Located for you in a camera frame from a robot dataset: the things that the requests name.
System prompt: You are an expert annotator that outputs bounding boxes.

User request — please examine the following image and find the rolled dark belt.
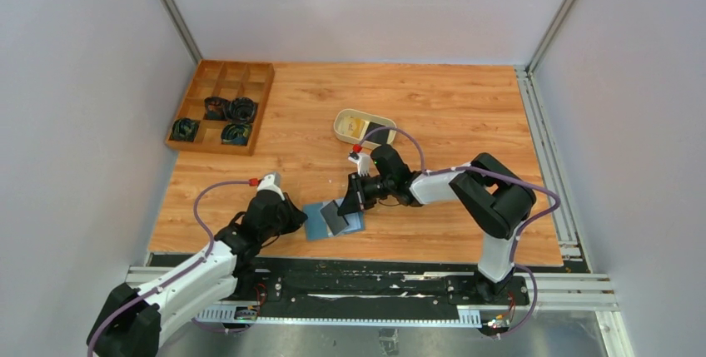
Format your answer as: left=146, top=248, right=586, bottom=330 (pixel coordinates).
left=168, top=117, right=200, bottom=142
left=221, top=123, right=252, bottom=146
left=224, top=97, right=258, bottom=124
left=204, top=97, right=230, bottom=121

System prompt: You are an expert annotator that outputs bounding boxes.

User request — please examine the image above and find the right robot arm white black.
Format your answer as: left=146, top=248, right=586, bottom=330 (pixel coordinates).
left=336, top=145, right=536, bottom=305

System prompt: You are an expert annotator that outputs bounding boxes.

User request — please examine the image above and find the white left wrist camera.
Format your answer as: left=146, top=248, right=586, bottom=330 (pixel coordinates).
left=248, top=171, right=285, bottom=200

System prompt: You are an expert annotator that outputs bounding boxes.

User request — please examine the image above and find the beige oval tray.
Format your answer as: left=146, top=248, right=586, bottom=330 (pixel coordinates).
left=332, top=108, right=396, bottom=150

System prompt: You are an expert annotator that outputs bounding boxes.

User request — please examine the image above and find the black card in tray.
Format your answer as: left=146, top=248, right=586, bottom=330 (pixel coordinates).
left=365, top=121, right=390, bottom=145

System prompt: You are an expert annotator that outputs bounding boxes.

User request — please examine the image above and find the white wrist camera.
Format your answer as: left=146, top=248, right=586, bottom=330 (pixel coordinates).
left=348, top=144, right=372, bottom=176
left=248, top=171, right=285, bottom=200

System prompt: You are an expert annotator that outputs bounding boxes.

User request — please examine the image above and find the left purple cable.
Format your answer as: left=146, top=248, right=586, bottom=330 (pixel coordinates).
left=86, top=179, right=261, bottom=357

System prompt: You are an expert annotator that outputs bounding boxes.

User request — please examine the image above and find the blue leather card holder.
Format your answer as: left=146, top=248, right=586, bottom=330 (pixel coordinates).
left=303, top=198, right=365, bottom=241

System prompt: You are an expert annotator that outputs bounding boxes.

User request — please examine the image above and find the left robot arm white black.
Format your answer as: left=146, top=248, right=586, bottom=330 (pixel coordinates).
left=87, top=191, right=307, bottom=356

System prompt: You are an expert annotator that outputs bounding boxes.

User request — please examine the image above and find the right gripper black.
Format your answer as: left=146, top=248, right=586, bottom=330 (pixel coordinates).
left=338, top=171, right=396, bottom=216

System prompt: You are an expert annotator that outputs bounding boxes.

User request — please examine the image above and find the gold credit card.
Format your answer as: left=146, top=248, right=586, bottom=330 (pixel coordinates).
left=340, top=116, right=367, bottom=139

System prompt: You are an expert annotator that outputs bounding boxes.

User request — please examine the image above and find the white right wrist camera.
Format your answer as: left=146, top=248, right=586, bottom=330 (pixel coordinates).
left=348, top=144, right=372, bottom=176

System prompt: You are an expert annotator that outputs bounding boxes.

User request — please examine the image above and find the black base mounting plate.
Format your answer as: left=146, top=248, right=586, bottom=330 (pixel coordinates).
left=225, top=257, right=532, bottom=321

